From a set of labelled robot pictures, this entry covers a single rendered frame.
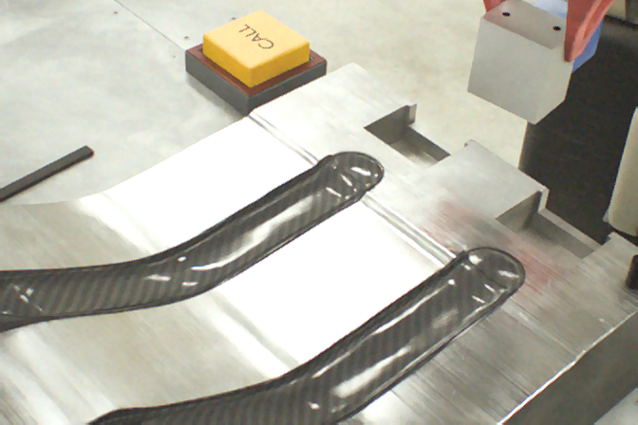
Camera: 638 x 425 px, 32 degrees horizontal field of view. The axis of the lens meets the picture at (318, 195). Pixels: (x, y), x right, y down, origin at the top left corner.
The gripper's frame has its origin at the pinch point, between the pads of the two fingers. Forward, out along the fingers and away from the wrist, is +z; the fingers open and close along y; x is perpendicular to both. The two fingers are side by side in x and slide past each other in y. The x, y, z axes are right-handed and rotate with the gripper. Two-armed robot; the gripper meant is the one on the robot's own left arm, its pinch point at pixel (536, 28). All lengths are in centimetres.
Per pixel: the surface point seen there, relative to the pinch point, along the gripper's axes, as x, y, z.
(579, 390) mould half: -14.4, 13.5, 9.7
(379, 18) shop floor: 122, -94, 95
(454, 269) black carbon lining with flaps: -14.4, 5.0, 6.5
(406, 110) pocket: -4.4, -5.6, 6.6
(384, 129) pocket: -6.3, -5.9, 7.3
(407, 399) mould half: -23.0, 8.3, 6.9
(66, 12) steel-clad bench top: -3.2, -40.9, 15.5
